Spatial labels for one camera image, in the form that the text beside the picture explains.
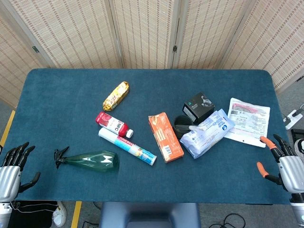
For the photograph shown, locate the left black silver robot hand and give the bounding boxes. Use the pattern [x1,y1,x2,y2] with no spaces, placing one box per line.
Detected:
[0,142,41,202]

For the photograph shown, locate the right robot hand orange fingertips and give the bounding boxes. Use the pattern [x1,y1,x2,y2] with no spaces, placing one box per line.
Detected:
[256,134,304,202]

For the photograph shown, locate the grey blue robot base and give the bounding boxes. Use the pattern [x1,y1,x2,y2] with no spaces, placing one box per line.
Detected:
[98,202,201,228]

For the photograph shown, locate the black round cup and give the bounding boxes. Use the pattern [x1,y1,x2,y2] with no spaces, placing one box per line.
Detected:
[173,115,193,141]

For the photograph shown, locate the white tablet tube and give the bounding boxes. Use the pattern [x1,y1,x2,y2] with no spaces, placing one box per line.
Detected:
[98,127,157,166]

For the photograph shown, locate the black white shoe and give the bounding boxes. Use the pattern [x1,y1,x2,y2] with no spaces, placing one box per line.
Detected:
[294,139,304,156]

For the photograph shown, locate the black floor box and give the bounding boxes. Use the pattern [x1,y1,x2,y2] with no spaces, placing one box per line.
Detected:
[291,129,304,144]

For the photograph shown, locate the black trouser leg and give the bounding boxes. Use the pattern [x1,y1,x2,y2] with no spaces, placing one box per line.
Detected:
[8,201,58,228]

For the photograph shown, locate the yellow floor tape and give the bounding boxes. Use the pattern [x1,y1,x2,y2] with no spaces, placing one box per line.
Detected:
[0,110,16,146]
[71,201,83,228]

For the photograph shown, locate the white power strip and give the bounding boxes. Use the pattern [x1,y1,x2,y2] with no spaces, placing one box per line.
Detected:
[284,103,304,131]

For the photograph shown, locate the white sneaker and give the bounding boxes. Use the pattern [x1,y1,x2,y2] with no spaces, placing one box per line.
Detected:
[52,201,67,228]

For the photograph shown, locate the white printed document pouch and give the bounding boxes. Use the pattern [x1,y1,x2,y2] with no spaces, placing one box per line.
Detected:
[223,97,271,148]

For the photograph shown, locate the green spray bottle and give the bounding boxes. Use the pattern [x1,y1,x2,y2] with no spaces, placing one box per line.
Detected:
[54,146,120,172]

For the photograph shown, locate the blue white plastic package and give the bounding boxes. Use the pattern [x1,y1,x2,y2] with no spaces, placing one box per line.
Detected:
[180,108,236,160]

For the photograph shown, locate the black cardboard product box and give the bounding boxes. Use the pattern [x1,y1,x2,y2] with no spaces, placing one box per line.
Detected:
[182,92,216,125]

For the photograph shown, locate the red juice bottle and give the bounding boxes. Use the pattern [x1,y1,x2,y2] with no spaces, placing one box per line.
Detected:
[95,111,134,138]

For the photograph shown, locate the orange cardboard box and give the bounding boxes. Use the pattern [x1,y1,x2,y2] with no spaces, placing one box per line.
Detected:
[148,112,185,164]

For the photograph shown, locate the blue felt table cover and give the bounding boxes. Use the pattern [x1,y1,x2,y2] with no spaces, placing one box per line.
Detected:
[4,68,296,205]

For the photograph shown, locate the gold snack packet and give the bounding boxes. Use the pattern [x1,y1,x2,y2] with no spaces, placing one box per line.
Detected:
[102,81,130,112]

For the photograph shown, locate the woven folding screen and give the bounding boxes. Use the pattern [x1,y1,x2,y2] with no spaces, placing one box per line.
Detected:
[0,0,304,109]

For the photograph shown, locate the black floor cable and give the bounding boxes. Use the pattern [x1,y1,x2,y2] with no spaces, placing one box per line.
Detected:
[206,212,247,228]

